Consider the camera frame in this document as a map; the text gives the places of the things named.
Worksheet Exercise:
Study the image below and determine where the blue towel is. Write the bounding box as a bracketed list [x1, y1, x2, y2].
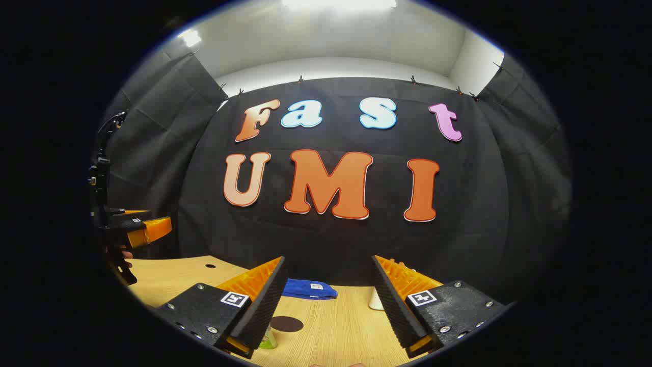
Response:
[282, 278, 338, 300]

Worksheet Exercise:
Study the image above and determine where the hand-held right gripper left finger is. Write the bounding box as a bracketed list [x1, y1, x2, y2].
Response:
[153, 256, 287, 360]

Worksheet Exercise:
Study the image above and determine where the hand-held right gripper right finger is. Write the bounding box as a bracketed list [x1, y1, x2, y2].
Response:
[371, 255, 515, 359]

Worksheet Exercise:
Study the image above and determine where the dark round coaster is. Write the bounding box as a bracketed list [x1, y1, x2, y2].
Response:
[270, 316, 305, 333]

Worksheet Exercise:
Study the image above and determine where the clear water bottle white label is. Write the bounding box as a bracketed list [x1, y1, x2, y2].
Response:
[259, 326, 279, 350]

